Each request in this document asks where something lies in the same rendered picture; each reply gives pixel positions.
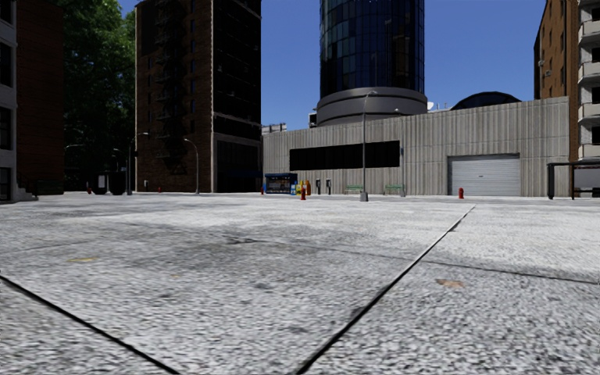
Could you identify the blue booth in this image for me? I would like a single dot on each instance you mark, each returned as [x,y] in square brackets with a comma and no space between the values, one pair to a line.
[280,183]

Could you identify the green bench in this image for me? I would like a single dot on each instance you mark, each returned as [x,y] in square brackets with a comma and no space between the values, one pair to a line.
[354,188]
[394,188]

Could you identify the grey street lamp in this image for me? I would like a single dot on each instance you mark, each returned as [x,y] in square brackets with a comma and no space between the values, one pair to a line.
[402,159]
[363,154]
[196,164]
[129,168]

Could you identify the pale concrete building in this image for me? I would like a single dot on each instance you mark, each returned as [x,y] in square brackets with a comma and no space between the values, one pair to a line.
[422,140]

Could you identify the dark brick building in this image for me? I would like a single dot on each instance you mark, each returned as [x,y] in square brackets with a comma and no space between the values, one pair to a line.
[197,93]

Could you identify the glass tower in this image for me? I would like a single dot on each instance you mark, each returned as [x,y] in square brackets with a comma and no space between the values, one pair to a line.
[371,51]

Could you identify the trees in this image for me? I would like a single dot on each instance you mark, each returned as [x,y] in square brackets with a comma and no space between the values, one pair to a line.
[98,89]

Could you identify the red brick building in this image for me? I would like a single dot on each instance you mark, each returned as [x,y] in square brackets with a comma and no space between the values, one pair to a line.
[37,93]

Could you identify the orange brick building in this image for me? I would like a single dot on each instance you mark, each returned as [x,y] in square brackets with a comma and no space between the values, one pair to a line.
[555,51]

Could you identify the pale balcony building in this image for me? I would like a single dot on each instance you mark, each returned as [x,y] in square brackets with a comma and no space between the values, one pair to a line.
[589,79]

